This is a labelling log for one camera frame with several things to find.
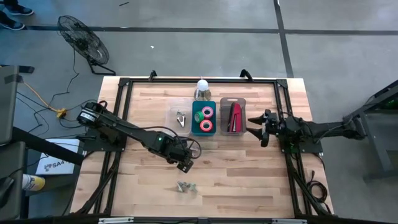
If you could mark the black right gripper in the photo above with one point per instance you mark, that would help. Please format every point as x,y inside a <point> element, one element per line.
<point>270,129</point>

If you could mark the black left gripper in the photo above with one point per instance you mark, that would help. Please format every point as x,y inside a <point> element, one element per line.
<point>178,151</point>

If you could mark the red stapler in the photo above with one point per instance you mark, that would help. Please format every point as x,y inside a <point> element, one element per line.
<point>237,116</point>

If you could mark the black staple remover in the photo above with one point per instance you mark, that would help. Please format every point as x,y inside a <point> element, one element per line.
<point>182,122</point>

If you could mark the orange tape roll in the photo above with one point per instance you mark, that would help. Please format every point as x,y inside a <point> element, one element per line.
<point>202,125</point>

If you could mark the green tape roll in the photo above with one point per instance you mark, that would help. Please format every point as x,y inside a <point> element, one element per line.
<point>196,117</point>

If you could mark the pink tape roll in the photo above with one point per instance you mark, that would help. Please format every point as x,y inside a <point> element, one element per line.
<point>203,112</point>

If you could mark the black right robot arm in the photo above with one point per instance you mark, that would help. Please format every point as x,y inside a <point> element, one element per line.
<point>320,129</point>

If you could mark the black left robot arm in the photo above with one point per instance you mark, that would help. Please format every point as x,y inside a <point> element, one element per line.
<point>124,126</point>

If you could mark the grey staple remover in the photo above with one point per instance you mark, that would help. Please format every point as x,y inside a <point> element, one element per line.
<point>181,186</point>

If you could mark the teal plastic bin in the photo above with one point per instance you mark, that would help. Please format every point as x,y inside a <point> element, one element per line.
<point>196,130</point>

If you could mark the clear plastic bin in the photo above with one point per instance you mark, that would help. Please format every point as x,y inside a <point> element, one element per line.
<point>174,124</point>

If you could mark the smoky grey plastic bin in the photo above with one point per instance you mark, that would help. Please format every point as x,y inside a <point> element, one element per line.
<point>224,118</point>

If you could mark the white paper sign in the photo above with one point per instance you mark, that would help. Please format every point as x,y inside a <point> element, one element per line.
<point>56,165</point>

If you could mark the black diagonal bar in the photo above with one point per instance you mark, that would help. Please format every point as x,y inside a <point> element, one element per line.
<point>46,145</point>

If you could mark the black floor fan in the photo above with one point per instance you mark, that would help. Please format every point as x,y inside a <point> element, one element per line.
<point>82,39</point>

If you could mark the yellow and white can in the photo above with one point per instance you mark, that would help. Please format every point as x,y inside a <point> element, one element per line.
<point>32,183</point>

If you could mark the grey cabinet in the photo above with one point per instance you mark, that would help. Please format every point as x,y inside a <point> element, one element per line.
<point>11,168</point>
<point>7,105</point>

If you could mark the person's shoe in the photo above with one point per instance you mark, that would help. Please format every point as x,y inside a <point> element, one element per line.
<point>20,11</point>
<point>11,24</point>

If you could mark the person's leg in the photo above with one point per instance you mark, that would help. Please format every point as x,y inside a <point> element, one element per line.
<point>10,2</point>

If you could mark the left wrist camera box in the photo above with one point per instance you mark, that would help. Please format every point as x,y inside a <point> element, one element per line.
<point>185,166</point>

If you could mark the black metal table frame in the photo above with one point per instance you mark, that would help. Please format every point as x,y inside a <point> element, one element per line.
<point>174,81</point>

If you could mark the silver metal bracket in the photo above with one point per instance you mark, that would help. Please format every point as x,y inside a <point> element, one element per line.
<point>289,221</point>
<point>115,220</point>

